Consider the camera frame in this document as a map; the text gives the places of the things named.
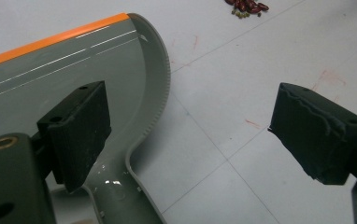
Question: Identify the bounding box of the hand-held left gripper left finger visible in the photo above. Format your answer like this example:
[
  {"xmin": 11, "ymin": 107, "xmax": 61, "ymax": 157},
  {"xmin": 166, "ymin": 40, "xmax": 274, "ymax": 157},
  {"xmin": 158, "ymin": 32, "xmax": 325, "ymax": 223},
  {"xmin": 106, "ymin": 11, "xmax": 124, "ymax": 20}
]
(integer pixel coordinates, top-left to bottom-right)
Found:
[{"xmin": 36, "ymin": 80, "xmax": 112, "ymax": 193}]

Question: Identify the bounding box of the pile of red and green beans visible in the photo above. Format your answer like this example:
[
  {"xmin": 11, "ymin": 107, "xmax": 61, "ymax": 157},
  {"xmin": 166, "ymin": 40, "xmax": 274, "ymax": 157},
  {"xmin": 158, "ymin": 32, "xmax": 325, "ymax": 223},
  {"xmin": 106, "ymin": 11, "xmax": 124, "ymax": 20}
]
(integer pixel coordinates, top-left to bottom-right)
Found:
[{"xmin": 224, "ymin": 0, "xmax": 270, "ymax": 20}]

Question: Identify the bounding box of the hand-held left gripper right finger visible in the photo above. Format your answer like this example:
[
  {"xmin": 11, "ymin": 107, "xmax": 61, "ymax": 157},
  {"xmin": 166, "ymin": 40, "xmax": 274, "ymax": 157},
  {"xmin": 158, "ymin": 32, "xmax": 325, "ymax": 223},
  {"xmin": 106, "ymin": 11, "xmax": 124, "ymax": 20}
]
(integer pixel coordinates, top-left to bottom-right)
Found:
[{"xmin": 267, "ymin": 81, "xmax": 357, "ymax": 187}]

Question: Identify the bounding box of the grey dustpan with orange edge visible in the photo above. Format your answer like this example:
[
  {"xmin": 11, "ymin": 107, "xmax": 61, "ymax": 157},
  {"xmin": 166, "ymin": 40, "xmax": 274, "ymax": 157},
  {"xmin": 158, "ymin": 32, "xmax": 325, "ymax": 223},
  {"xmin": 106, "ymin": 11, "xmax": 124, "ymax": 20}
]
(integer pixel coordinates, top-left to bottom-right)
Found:
[{"xmin": 0, "ymin": 12, "xmax": 172, "ymax": 224}]

